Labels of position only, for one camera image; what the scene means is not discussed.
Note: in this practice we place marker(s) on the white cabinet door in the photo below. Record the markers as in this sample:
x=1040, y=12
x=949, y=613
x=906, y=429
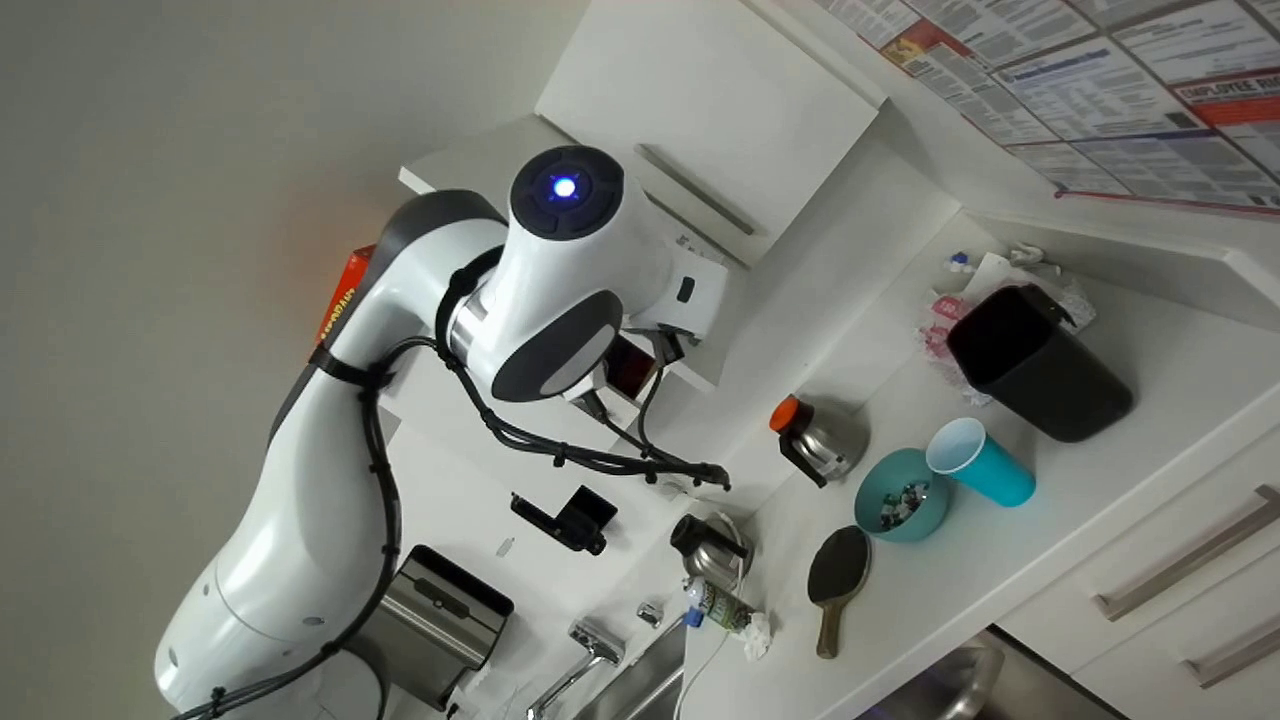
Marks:
x=729, y=123

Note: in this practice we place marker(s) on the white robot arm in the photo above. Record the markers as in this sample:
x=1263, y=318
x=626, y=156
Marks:
x=521, y=301

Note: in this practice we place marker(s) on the orange-lid steel coffee carafe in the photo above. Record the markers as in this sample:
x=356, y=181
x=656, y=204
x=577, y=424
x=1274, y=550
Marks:
x=822, y=436

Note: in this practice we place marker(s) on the green spray can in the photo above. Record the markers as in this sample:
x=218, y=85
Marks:
x=720, y=613

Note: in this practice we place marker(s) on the chrome sink faucet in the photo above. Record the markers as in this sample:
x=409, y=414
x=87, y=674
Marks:
x=599, y=646

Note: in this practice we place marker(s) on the black table tennis paddle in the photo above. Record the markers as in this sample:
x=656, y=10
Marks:
x=833, y=576

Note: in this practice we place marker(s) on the teal bowl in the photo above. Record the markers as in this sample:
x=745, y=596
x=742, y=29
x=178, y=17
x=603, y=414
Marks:
x=902, y=498

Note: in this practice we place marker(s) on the teal plastic cup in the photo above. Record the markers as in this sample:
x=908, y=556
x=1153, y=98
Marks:
x=971, y=453

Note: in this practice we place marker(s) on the steel paper towel dispenser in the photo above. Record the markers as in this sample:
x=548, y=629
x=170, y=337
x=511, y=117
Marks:
x=432, y=627

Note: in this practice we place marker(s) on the pink and white packets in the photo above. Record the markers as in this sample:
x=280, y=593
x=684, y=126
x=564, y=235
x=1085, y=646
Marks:
x=973, y=277

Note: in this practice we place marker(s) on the lower white drawer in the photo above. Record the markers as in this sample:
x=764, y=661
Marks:
x=1206, y=661

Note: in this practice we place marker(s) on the black wall mounted holder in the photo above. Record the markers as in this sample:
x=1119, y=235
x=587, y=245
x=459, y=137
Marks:
x=577, y=527

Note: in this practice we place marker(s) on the white drawer with handle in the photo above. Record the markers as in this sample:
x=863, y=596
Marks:
x=1153, y=550

